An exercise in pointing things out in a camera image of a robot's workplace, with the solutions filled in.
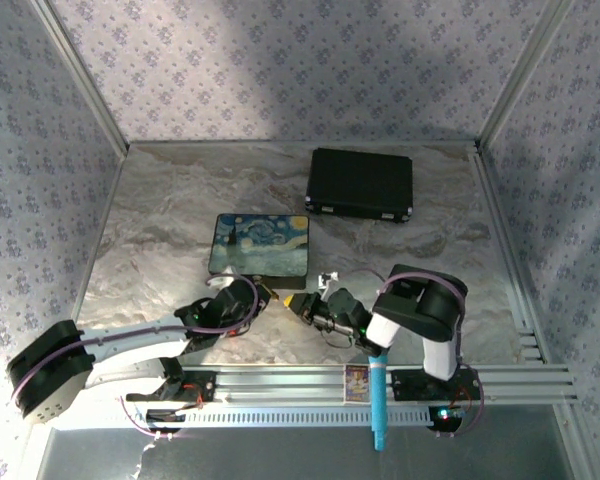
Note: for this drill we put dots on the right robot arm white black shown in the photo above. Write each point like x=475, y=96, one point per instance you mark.
x=420, y=305

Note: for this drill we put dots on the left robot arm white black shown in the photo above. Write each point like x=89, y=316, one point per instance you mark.
x=55, y=372

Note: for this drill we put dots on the starry night print box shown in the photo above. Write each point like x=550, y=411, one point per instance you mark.
x=260, y=245

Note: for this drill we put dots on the small colourful card box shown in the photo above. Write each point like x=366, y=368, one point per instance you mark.
x=357, y=384

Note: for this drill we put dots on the blue toy microphone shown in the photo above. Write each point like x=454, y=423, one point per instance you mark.
x=379, y=395

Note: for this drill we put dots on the left control board black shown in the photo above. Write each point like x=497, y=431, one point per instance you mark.
x=162, y=416

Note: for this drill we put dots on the black hard case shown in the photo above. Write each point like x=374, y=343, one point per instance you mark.
x=360, y=180

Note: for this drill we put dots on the right control board with LED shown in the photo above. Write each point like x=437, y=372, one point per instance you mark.
x=445, y=416

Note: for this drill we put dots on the aluminium frame rail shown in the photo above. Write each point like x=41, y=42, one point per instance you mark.
x=290, y=382

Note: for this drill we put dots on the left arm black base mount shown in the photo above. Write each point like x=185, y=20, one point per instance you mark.
x=200, y=385

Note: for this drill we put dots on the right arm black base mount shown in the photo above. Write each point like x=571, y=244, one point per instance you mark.
x=410, y=386

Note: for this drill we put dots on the aluminium table side rail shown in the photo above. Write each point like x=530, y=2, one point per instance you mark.
x=505, y=250

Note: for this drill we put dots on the aluminium corner post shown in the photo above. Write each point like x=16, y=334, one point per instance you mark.
x=520, y=80
x=85, y=80

